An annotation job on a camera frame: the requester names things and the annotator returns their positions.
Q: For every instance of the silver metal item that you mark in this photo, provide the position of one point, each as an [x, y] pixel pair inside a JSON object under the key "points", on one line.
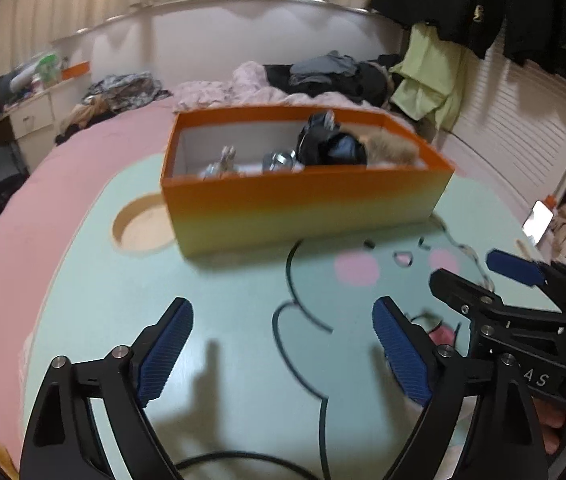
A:
{"points": [[279, 161]]}

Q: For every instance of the person's right hand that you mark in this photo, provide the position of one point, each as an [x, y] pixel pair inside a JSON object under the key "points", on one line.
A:
{"points": [[558, 417]]}

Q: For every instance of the brown cloth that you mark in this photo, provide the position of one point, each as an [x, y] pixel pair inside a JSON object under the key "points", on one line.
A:
{"points": [[85, 120]]}

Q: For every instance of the beige fur item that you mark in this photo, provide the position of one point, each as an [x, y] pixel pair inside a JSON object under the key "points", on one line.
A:
{"points": [[393, 147]]}

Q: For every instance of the smartphone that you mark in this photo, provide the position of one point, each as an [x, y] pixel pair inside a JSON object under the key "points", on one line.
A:
{"points": [[538, 217]]}

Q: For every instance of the black cloth item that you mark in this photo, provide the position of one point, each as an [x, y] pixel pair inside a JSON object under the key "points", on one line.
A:
{"points": [[328, 142]]}

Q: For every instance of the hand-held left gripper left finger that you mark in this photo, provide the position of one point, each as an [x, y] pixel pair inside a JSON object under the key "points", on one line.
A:
{"points": [[163, 355]]}

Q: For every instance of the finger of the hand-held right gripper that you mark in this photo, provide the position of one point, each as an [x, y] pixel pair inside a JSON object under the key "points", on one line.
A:
{"points": [[513, 266], [468, 296]]}

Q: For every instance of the cartoon print lap table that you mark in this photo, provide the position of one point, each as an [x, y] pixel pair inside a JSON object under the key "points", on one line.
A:
{"points": [[243, 285]]}

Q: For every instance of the small orange box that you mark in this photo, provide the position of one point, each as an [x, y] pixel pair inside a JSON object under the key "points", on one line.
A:
{"points": [[75, 71]]}

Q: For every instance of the pink printed blanket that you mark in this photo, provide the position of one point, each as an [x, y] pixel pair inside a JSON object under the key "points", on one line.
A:
{"points": [[248, 85]]}

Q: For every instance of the orange cardboard box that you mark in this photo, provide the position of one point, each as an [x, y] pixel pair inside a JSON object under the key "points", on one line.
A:
{"points": [[303, 210]]}

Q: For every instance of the light green garment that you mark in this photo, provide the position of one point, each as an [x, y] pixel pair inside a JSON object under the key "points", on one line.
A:
{"points": [[428, 75]]}

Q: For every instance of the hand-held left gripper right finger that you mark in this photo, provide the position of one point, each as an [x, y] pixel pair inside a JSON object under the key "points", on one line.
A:
{"points": [[403, 355]]}

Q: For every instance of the silver metal rail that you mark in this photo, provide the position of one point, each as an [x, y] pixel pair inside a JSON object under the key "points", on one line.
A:
{"points": [[213, 2]]}

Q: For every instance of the silver metal items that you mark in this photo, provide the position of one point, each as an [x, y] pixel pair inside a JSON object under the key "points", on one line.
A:
{"points": [[220, 162]]}

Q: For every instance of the dark clothes pile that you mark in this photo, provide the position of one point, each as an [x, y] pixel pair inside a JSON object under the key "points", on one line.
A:
{"points": [[333, 72]]}

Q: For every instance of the black white patterned cloth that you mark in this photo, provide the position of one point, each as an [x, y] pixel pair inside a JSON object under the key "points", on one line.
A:
{"points": [[128, 90]]}

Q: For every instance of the white drawer cabinet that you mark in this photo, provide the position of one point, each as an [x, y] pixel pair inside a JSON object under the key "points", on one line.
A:
{"points": [[33, 117]]}

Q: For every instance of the green white item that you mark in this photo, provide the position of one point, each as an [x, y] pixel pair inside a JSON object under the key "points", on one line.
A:
{"points": [[38, 72]]}

